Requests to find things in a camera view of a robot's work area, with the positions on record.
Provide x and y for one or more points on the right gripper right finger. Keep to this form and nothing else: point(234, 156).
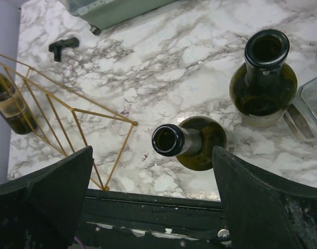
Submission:
point(262, 209)

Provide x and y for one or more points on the metal tweezers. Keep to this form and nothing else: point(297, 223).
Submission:
point(298, 124)

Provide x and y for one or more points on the clear glass tray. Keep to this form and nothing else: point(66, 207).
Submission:
point(308, 94)

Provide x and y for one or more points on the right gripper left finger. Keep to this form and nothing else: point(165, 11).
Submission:
point(42, 209)

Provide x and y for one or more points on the green wine bottle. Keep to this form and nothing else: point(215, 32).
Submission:
point(13, 109)
point(264, 86)
point(192, 141)

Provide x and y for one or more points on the green plastic storage box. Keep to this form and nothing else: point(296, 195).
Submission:
point(106, 13)

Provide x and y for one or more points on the small black T connector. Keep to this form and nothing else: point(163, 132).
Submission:
point(57, 47)

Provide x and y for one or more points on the gold wire wine rack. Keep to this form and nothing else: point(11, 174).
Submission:
point(66, 119)

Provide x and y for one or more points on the black metal base rail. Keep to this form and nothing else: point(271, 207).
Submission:
point(127, 220)

